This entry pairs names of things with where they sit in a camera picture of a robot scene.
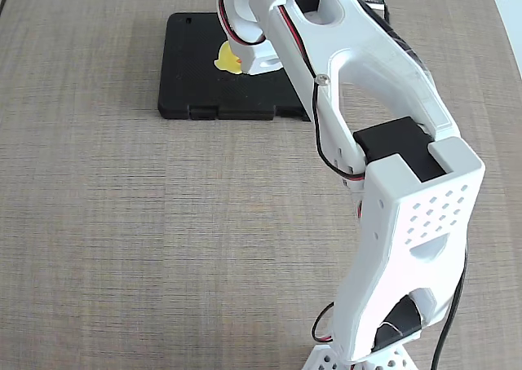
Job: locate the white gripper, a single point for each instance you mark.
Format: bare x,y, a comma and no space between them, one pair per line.
258,61

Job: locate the yellow rubber duck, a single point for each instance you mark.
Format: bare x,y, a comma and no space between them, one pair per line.
227,58

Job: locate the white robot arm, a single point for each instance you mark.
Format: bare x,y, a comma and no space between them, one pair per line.
391,101

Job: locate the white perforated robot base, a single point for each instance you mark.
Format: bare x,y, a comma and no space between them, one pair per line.
326,359

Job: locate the black plastic plate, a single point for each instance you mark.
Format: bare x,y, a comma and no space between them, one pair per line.
228,89

